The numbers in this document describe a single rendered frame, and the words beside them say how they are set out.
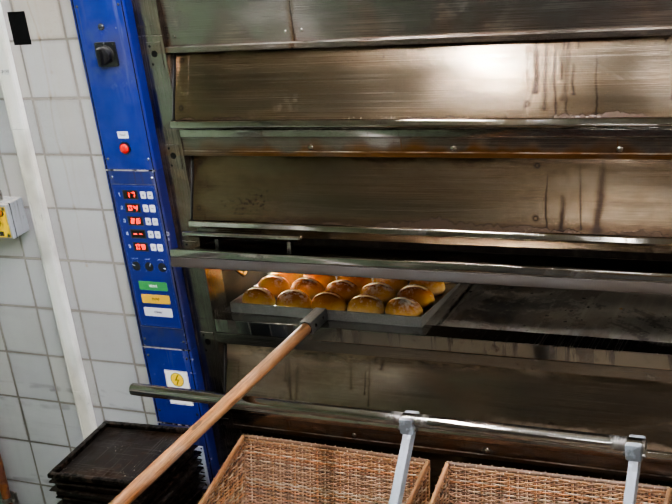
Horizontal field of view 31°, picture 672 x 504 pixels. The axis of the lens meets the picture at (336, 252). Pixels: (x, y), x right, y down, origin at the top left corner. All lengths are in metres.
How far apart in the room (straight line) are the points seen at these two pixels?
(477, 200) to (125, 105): 0.92
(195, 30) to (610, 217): 1.07
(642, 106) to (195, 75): 1.08
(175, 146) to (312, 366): 0.66
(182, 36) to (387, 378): 0.98
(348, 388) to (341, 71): 0.82
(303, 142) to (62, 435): 1.32
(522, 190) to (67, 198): 1.27
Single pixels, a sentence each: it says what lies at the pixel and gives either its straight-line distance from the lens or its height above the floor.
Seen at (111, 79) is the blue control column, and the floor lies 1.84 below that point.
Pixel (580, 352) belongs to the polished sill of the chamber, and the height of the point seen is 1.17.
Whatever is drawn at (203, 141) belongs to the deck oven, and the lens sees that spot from 3.01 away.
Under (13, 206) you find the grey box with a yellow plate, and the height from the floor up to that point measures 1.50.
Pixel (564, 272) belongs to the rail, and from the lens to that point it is 2.58.
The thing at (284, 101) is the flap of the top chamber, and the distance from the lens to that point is 2.85.
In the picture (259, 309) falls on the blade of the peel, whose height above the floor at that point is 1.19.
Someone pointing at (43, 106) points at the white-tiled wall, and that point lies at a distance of 3.26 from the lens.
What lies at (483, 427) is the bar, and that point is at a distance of 2.53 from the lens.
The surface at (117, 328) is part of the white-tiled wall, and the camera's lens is 3.39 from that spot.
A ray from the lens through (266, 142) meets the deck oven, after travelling 2.92.
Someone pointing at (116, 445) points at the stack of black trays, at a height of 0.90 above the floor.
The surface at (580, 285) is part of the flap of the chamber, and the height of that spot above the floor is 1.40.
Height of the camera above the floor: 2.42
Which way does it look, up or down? 21 degrees down
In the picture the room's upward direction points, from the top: 8 degrees counter-clockwise
